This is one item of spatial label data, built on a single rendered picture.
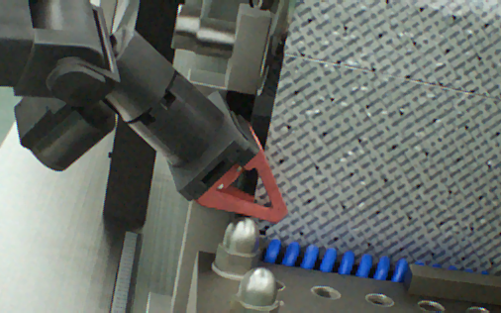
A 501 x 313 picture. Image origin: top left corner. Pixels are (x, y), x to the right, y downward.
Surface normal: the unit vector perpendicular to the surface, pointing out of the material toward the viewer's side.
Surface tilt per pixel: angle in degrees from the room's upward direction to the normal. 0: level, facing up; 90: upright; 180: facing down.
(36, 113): 71
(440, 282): 90
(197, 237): 90
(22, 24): 31
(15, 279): 0
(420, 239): 92
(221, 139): 55
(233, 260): 90
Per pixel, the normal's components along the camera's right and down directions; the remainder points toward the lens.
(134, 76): 0.32, 0.25
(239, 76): 0.02, 0.30
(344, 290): 0.19, -0.94
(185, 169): -0.67, -0.62
